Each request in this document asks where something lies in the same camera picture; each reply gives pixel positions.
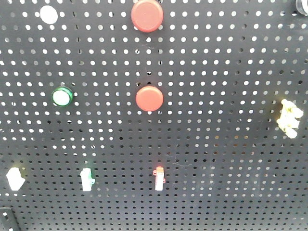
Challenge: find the lower red push button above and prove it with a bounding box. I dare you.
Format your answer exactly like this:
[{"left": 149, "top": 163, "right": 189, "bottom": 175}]
[{"left": 135, "top": 86, "right": 164, "bottom": 112}]

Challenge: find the red push button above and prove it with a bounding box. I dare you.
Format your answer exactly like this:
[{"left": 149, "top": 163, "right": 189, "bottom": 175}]
[
  {"left": 135, "top": 86, "right": 164, "bottom": 112},
  {"left": 131, "top": 0, "right": 164, "bottom": 33}
]

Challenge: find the green ringed push button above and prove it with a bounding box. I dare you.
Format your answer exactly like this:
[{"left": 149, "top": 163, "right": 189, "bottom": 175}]
[{"left": 51, "top": 86, "right": 74, "bottom": 106}]

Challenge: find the upper red push button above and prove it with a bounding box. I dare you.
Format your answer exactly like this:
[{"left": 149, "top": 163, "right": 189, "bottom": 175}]
[{"left": 131, "top": 0, "right": 164, "bottom": 33}]

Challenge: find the white round push button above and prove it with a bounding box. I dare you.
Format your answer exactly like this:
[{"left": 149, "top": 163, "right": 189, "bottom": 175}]
[{"left": 39, "top": 5, "right": 58, "bottom": 25}]

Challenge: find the black perforated pegboard panel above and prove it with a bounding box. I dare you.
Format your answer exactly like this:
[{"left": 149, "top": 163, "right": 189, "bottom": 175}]
[{"left": 0, "top": 0, "right": 308, "bottom": 231}]

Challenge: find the red-topped white toggle switch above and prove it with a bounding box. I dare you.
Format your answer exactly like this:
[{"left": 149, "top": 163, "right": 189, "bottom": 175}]
[{"left": 153, "top": 166, "right": 166, "bottom": 191}]

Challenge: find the green-topped white toggle switch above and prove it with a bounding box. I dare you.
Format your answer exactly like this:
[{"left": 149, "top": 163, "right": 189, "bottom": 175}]
[{"left": 80, "top": 168, "right": 95, "bottom": 192}]

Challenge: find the yellow white rotary switch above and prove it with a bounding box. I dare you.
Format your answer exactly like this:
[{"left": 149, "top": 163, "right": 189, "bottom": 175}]
[{"left": 276, "top": 99, "right": 304, "bottom": 139}]

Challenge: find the yellow-topped white toggle switch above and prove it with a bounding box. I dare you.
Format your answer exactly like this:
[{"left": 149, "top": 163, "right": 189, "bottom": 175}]
[{"left": 6, "top": 167, "right": 26, "bottom": 191}]

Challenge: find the black left mounting bracket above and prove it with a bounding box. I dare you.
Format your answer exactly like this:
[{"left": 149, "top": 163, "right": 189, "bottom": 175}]
[{"left": 0, "top": 207, "right": 20, "bottom": 231}]

